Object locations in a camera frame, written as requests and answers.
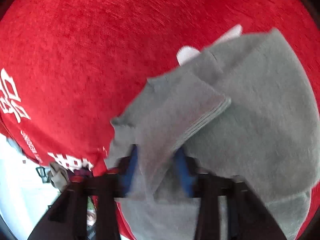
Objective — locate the red blanket with white print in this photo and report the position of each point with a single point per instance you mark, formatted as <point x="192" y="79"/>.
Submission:
<point x="71" y="66"/>

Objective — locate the grey beige cloth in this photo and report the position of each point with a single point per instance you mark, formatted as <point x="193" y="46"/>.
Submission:
<point x="58" y="176"/>

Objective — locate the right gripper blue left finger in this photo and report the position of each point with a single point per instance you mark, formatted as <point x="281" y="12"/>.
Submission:
<point x="67" y="217"/>

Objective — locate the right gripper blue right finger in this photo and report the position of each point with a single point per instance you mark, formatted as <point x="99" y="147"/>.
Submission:
<point x="247" y="216"/>

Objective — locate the grey knit sweater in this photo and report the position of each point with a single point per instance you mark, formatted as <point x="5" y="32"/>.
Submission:
<point x="240" y="107"/>

